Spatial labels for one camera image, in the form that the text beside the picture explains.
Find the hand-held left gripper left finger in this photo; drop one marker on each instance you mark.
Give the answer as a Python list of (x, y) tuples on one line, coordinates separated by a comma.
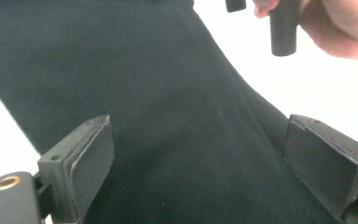
[(74, 161)]

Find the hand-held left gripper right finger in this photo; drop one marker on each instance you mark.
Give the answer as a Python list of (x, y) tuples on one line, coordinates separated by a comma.
[(323, 161)]

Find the black tank top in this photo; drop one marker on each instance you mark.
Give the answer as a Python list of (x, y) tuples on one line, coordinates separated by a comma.
[(167, 109)]

